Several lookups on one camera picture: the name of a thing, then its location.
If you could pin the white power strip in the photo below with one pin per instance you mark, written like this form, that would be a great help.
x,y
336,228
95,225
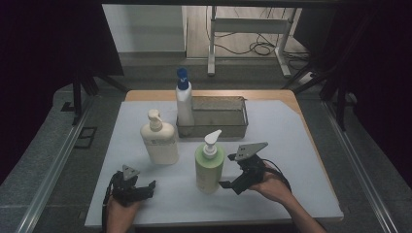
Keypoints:
x,y
307,78

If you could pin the white desk frame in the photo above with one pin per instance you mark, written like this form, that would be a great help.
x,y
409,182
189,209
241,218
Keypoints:
x,y
249,25

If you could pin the person's left hand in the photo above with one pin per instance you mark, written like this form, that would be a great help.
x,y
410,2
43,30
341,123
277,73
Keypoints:
x,y
121,216

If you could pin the pale blue table mat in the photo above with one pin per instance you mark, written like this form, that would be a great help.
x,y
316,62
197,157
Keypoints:
x,y
285,129

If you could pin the cream pump bottle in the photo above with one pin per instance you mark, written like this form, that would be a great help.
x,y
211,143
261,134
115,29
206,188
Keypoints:
x,y
160,142

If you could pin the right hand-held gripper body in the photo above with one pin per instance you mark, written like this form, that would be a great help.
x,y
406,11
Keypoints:
x,y
251,170

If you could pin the person's right hand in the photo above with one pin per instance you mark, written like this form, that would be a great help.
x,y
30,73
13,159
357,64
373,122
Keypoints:
x,y
272,187

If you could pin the dark curtain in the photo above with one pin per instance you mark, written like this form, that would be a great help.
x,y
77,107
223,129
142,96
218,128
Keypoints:
x,y
382,81
39,64

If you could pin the white bottle with blue pump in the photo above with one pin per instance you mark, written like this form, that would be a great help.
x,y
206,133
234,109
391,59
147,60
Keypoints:
x,y
184,103

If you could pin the black tripod stand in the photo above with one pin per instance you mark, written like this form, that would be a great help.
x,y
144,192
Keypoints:
x,y
340,97
77,97

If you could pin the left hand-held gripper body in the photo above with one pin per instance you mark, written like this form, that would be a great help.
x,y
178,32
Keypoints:
x,y
125,190

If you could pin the aluminium rail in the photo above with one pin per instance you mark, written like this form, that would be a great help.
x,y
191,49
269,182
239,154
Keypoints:
x,y
359,168
51,168

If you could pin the white cabinet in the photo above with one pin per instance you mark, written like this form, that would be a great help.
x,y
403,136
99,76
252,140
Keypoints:
x,y
144,29

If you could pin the green pump bottle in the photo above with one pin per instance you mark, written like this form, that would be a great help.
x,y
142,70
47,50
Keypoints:
x,y
209,168

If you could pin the metal mesh basket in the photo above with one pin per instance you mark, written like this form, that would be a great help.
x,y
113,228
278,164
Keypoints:
x,y
220,119

